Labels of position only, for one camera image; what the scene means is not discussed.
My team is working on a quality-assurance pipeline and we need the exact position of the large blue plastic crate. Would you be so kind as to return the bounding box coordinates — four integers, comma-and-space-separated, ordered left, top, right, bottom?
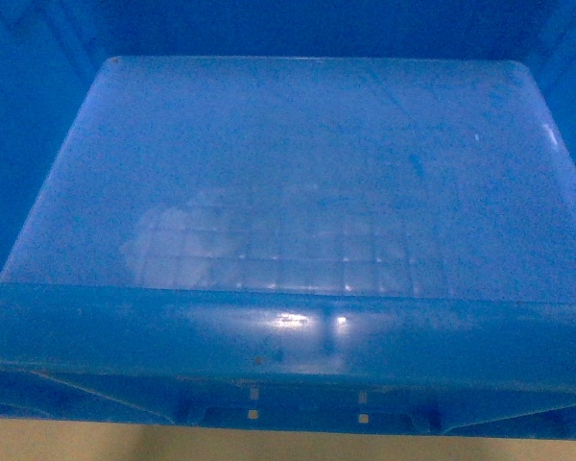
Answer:
0, 1, 576, 441

